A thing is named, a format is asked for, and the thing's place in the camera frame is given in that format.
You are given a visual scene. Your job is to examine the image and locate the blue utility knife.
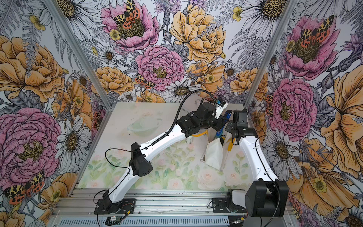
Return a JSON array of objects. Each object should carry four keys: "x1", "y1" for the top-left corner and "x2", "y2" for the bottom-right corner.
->
[{"x1": 216, "y1": 110, "x2": 233, "y2": 137}]

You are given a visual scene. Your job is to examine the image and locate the white pouch with yellow handles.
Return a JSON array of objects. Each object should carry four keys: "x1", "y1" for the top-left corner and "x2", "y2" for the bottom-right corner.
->
[{"x1": 192, "y1": 129, "x2": 233, "y2": 172}]

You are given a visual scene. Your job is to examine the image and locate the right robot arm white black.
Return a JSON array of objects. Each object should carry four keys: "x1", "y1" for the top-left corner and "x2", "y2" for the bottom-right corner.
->
[{"x1": 226, "y1": 110, "x2": 289, "y2": 218}]

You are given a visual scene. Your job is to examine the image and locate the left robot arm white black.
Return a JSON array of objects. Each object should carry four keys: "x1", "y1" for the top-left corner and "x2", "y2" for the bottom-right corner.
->
[{"x1": 95, "y1": 99, "x2": 228, "y2": 214}]

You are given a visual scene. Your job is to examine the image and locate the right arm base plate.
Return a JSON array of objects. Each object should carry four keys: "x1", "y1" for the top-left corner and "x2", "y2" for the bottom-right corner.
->
[{"x1": 211, "y1": 197, "x2": 247, "y2": 214}]

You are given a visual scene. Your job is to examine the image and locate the right corner aluminium post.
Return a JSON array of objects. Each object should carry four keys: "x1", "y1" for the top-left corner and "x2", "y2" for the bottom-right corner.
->
[{"x1": 244, "y1": 0, "x2": 298, "y2": 109}]

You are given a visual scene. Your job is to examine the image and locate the corner aluminium post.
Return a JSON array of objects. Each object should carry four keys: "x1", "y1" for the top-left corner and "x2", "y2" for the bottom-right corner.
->
[
  {"x1": 45, "y1": 1, "x2": 113, "y2": 110},
  {"x1": 244, "y1": 0, "x2": 298, "y2": 109}
]

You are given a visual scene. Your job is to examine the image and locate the aluminium front rail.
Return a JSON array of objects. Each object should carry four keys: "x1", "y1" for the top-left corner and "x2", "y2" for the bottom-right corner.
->
[{"x1": 48, "y1": 188, "x2": 298, "y2": 227}]

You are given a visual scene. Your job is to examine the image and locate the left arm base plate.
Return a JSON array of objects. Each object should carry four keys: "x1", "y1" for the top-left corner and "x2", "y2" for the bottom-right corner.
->
[{"x1": 94, "y1": 199, "x2": 136, "y2": 215}]

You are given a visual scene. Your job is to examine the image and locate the left corner aluminium post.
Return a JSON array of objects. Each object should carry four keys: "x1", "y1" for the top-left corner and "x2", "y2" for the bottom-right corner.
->
[{"x1": 45, "y1": 1, "x2": 113, "y2": 110}]

